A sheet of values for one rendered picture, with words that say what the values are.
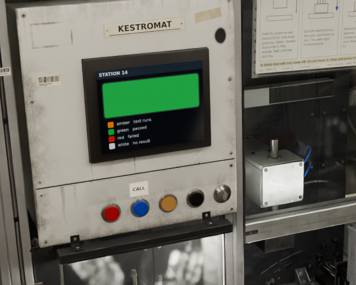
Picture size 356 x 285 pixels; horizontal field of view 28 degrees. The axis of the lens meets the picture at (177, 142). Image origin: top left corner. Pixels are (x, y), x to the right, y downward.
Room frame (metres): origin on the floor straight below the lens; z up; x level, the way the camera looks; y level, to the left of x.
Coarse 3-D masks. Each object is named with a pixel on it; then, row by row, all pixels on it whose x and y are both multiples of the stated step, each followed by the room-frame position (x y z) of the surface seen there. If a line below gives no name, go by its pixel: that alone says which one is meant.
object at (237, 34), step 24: (240, 0) 1.42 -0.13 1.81; (240, 24) 1.42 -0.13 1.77; (240, 48) 1.42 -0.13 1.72; (240, 72) 1.42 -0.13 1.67; (240, 96) 1.42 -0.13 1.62; (240, 120) 1.42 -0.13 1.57; (240, 144) 1.42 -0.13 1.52; (240, 168) 1.41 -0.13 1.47; (240, 192) 1.41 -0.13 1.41; (240, 216) 1.41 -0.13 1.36; (240, 240) 1.41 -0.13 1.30; (240, 264) 1.41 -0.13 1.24
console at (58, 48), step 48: (96, 0) 1.50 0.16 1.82; (144, 0) 1.34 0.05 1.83; (192, 0) 1.37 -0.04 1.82; (48, 48) 1.28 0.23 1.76; (96, 48) 1.31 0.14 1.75; (144, 48) 1.34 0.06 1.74; (192, 48) 1.37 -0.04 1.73; (48, 96) 1.27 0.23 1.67; (96, 96) 1.29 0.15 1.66; (48, 144) 1.27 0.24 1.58; (96, 144) 1.29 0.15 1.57; (192, 144) 1.36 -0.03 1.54; (48, 192) 1.27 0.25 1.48; (96, 192) 1.30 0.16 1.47; (144, 192) 1.33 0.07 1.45; (192, 192) 1.36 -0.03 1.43; (48, 240) 1.26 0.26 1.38
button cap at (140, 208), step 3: (141, 201) 1.32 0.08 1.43; (135, 204) 1.32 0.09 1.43; (138, 204) 1.32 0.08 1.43; (141, 204) 1.32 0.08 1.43; (144, 204) 1.32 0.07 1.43; (135, 207) 1.31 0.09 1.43; (138, 207) 1.32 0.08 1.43; (141, 207) 1.32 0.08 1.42; (144, 207) 1.32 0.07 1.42; (147, 207) 1.32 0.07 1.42; (135, 210) 1.31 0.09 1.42; (138, 210) 1.32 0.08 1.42; (141, 210) 1.32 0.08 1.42; (144, 210) 1.32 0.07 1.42; (147, 210) 1.32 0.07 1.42; (135, 213) 1.31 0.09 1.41; (138, 213) 1.32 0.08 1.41; (141, 213) 1.32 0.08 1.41; (144, 213) 1.32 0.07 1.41
